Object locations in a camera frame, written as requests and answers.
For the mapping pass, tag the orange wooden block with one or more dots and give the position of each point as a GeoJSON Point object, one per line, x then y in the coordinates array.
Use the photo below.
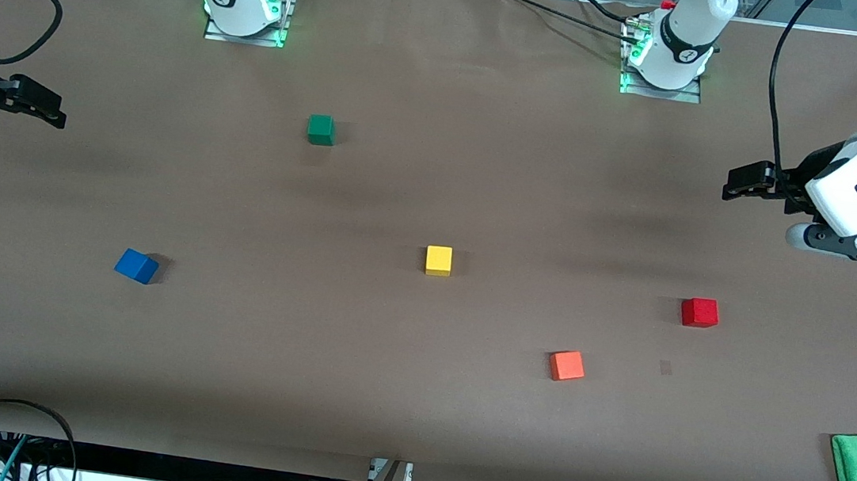
{"type": "Point", "coordinates": [567, 366]}

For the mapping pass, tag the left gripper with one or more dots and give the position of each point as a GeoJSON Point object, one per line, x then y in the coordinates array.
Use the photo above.
{"type": "Point", "coordinates": [794, 186]}

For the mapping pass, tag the red wooden block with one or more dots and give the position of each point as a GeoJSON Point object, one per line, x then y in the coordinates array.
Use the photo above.
{"type": "Point", "coordinates": [699, 313]}

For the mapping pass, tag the green wooden block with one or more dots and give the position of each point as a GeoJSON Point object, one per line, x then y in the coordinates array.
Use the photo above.
{"type": "Point", "coordinates": [321, 130]}

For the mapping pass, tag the blue wooden block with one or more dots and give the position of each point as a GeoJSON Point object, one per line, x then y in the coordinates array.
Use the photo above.
{"type": "Point", "coordinates": [135, 265]}

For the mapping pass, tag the brown table cover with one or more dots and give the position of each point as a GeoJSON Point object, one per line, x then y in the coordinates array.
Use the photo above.
{"type": "Point", "coordinates": [410, 414]}

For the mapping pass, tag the yellow wooden block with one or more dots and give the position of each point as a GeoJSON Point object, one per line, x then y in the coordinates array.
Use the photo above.
{"type": "Point", "coordinates": [438, 261]}

